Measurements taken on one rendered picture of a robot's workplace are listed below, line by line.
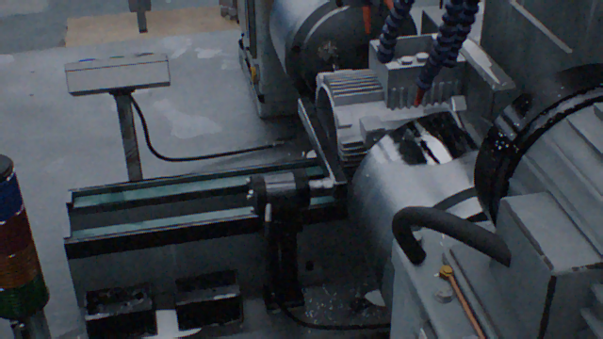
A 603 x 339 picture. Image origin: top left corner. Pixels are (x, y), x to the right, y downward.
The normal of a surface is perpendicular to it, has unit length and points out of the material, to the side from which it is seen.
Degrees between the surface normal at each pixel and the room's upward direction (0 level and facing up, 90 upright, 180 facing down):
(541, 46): 90
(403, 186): 43
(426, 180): 32
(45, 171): 0
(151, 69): 57
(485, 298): 0
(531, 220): 0
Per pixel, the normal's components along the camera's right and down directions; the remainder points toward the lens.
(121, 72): 0.16, 0.01
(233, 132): -0.02, -0.83
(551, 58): -0.98, 0.13
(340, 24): 0.21, 0.55
